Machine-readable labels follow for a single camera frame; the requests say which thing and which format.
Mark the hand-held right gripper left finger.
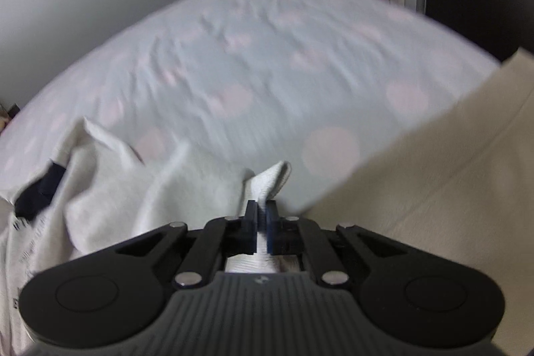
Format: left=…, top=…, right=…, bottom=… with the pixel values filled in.
left=117, top=200, right=259, bottom=290

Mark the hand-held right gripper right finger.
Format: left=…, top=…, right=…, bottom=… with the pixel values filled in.
left=267, top=200, right=407, bottom=290

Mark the white sweatshirt with navy cuffs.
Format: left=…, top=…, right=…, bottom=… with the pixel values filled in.
left=0, top=117, right=305, bottom=356

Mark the polka dot bed sheet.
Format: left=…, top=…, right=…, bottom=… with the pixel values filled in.
left=0, top=0, right=501, bottom=215

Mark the cream cloth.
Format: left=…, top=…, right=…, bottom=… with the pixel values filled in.
left=311, top=49, right=534, bottom=356

